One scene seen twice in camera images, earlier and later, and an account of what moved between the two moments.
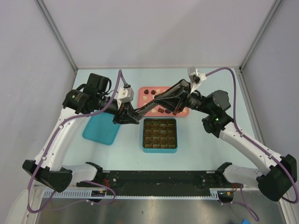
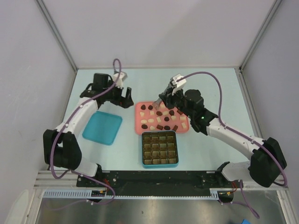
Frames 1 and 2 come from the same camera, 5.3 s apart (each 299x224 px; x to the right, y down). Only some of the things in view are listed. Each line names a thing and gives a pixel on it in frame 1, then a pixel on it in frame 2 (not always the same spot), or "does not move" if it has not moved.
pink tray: x=146 y=94 → x=149 y=118
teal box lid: x=101 y=129 does not move
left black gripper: x=126 y=114 → x=125 y=102
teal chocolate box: x=160 y=135 → x=160 y=149
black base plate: x=154 y=182 does not move
